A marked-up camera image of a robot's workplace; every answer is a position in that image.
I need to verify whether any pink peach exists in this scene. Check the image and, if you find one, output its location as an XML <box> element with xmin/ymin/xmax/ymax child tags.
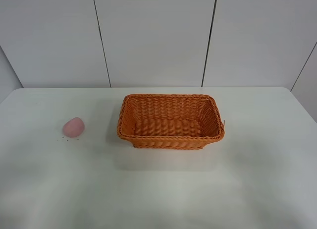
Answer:
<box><xmin>62</xmin><ymin>117</ymin><xmax>85</xmax><ymax>138</ymax></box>

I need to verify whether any orange woven basket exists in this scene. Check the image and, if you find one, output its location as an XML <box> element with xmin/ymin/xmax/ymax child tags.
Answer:
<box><xmin>117</xmin><ymin>94</ymin><xmax>225</xmax><ymax>150</ymax></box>

